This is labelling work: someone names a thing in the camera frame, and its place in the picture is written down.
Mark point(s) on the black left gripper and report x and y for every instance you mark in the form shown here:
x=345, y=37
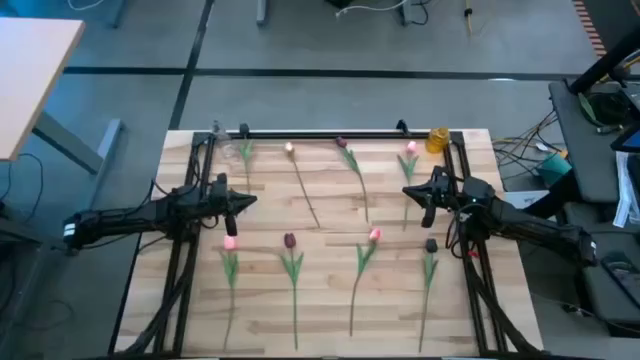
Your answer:
x=222, y=202

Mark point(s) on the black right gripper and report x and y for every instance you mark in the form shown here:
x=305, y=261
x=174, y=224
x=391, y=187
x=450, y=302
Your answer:
x=442, y=192

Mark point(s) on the dark purple artificial tulip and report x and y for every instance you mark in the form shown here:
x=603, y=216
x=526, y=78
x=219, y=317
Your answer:
x=246, y=150

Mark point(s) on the black artificial tulip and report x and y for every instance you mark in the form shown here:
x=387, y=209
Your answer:
x=431, y=245

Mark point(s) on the dark red artificial tulip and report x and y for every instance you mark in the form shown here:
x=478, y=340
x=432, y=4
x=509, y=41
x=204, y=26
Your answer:
x=290, y=240
x=351, y=160

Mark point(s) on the coral pink artificial tulip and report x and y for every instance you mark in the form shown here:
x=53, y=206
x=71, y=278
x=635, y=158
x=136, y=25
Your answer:
x=375, y=234

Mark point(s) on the pale pink artificial tulip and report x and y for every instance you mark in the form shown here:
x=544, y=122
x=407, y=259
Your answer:
x=289, y=147

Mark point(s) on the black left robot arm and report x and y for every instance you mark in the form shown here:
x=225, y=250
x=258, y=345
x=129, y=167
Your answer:
x=150, y=212

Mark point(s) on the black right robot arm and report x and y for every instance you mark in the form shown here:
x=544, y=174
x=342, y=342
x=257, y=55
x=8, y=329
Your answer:
x=525, y=225

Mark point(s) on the yellow glass vase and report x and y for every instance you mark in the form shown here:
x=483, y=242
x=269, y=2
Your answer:
x=437, y=140

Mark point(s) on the clear glass vase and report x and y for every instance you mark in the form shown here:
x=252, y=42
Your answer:
x=222, y=142

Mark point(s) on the small black clamp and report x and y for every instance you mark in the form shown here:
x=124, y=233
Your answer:
x=402, y=127

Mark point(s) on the small red tag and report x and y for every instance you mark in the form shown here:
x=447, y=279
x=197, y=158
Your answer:
x=471, y=255

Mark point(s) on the teal plastic container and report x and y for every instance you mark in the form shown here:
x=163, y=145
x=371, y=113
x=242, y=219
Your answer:
x=552, y=169

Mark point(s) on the dark grey workstation cart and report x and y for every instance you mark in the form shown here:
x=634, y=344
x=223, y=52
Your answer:
x=585, y=150

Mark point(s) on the grey desk leg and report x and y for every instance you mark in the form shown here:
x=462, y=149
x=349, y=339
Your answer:
x=407, y=12
x=261, y=12

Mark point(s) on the white paper sheets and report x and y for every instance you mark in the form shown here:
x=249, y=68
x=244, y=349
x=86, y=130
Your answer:
x=625, y=195

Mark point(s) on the black handheld controller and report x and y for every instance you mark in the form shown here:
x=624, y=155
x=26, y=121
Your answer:
x=620, y=267

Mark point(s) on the tablet with blue screen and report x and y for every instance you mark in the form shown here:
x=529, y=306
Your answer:
x=629, y=140

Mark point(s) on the black diagonal stand pole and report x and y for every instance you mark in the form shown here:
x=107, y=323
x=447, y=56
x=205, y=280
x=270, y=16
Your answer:
x=605, y=62

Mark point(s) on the light wooden desk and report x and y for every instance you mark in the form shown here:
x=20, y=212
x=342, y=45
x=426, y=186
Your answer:
x=35, y=75

